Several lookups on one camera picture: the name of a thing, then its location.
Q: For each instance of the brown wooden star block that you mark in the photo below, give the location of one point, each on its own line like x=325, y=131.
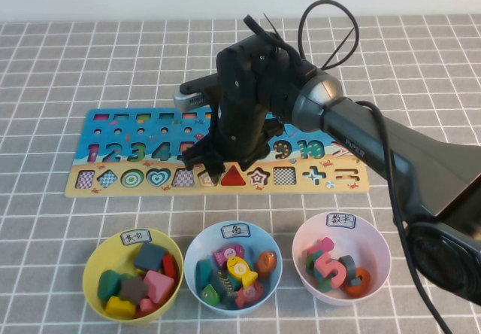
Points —
x=133, y=289

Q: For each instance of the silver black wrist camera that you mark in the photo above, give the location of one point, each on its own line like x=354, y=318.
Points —
x=189, y=99

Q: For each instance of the teal wooden number piece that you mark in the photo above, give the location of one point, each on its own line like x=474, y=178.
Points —
x=323, y=285

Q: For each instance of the pale pink plastic bowl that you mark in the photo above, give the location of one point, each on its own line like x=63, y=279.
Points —
x=376, y=251

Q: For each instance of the grey checked tablecloth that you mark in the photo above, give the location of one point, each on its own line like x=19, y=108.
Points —
x=37, y=85

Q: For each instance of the paper label on blue bowl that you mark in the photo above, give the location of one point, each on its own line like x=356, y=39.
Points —
x=236, y=231

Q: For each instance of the paper label on pink bowl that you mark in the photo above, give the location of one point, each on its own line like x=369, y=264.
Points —
x=341, y=220

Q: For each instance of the green wooden shape block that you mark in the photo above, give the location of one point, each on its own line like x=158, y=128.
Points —
x=109, y=285

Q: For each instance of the yellow plastic bowl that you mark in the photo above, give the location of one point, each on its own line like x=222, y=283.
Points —
x=92, y=270

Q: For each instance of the magenta wooden fish one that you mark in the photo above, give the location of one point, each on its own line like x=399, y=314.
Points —
x=229, y=253

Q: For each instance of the orange wooden fish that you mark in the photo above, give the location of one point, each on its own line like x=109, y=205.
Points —
x=266, y=263

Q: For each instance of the grey wooden number piece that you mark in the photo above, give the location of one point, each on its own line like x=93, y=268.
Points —
x=347, y=264

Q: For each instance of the yellow wooden shape block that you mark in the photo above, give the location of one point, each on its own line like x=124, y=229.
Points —
x=118, y=307

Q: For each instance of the black zip tie loop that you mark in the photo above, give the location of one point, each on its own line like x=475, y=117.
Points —
x=327, y=0

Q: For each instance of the orange wooden number piece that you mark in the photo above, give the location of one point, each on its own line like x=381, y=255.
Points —
x=357, y=290

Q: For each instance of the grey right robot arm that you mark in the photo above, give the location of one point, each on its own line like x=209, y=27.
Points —
x=394, y=149

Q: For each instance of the slate grey square block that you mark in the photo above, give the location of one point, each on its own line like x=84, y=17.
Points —
x=150, y=257

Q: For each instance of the red wooden triangle piece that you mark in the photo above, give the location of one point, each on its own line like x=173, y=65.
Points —
x=235, y=179

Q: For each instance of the paper label on yellow bowl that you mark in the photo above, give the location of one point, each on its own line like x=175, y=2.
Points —
x=135, y=237

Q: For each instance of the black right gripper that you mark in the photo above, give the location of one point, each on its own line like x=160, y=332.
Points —
x=236, y=138

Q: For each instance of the small pink wooden block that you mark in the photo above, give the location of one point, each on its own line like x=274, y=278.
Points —
x=146, y=305

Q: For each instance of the light blue plastic bowl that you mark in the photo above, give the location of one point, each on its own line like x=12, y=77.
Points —
x=195, y=247

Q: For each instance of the green wooden fish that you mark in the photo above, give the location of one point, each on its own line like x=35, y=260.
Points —
x=208, y=295

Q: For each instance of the pink wooden number five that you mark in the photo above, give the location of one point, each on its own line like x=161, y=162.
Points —
x=324, y=264

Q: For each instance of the teal wooden fish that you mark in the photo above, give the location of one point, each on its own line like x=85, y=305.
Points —
x=204, y=274

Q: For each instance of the green wooden number piece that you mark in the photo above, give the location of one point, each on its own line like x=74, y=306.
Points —
x=310, y=262

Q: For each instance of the colourful wooden puzzle board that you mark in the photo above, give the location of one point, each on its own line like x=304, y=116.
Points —
x=112, y=138

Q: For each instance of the pink wooden fish five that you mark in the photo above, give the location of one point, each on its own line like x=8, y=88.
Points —
x=248, y=294

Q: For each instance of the dark grey wooden fish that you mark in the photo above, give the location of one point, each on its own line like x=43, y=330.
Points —
x=221, y=283

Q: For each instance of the magenta wooden number piece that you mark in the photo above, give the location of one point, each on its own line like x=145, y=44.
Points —
x=326, y=244

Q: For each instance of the red wooden shape block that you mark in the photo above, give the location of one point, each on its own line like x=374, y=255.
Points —
x=169, y=266

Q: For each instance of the yellow wooden fish six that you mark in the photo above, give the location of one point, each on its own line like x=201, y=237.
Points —
x=240, y=270

